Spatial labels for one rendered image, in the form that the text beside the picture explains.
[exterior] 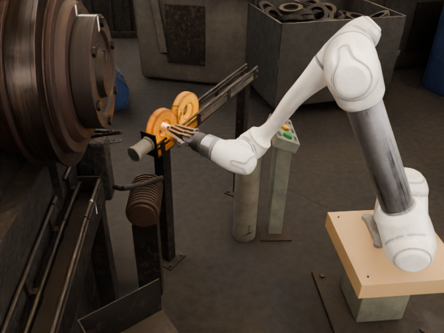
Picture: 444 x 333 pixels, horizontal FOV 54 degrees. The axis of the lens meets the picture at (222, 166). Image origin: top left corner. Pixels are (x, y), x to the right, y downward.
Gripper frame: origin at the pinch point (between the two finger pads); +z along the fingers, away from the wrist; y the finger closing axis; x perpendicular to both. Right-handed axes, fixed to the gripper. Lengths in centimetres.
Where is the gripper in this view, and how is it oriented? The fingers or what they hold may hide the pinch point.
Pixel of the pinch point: (162, 126)
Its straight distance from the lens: 174.3
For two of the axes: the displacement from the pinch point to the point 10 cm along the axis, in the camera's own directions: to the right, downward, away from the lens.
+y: 5.4, -4.5, 7.1
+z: -8.4, -3.8, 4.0
